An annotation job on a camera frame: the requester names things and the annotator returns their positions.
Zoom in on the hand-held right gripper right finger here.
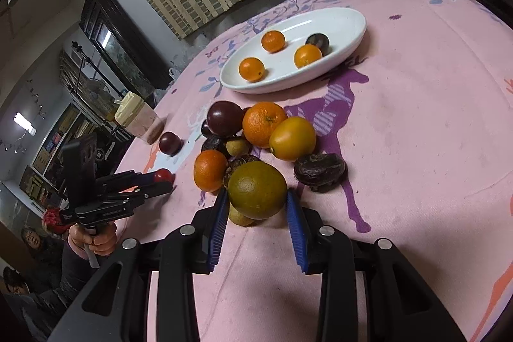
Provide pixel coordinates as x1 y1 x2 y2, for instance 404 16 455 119
285 189 467 342

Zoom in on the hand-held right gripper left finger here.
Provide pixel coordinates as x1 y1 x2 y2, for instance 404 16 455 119
48 188 230 342

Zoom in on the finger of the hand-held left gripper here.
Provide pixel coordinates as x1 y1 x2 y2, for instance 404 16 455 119
100 182 175 207
96 170 161 191

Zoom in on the red cherry tomato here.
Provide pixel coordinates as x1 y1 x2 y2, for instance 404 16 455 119
154 168 176 184

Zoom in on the small yellow green fruit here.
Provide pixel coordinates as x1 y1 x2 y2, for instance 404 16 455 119
229 204 257 227
225 137 252 157

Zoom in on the green yellow citrus fruit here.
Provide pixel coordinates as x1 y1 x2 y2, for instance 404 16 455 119
228 161 288 220

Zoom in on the small orange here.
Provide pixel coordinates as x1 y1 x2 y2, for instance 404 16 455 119
239 57 265 82
294 44 324 69
193 150 228 192
261 30 286 53

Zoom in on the wrinkled dark passion fruit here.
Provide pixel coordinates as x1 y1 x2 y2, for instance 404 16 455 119
223 154 261 188
294 153 348 192

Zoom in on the dark brown round fruit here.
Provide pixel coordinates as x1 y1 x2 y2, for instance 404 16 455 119
201 136 230 157

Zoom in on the yellow orange citrus fruit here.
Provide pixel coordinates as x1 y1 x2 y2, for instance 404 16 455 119
269 116 317 162

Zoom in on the large dark purple plum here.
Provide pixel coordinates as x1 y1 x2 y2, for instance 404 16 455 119
206 100 244 138

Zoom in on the large orange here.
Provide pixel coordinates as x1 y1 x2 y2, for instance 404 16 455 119
242 102 288 149

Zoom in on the white oval plate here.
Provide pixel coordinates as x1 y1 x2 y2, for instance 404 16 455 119
220 7 368 94

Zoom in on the person's left hand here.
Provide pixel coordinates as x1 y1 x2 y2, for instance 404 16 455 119
67 222 118 258

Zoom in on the cluttered shelf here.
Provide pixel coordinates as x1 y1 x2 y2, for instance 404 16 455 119
18 102 105 206

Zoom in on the red fuzzy cloth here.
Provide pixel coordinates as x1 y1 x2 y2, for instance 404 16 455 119
42 208 71 234

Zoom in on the jar with cream lid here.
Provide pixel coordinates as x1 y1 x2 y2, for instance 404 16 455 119
114 91 166 144

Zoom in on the ceiling lamp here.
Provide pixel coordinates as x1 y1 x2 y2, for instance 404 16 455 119
12 112 38 136

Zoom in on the electric fan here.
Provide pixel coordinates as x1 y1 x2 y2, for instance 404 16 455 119
84 79 110 102

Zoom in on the black framed picture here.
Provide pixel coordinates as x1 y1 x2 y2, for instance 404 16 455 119
79 0 174 90

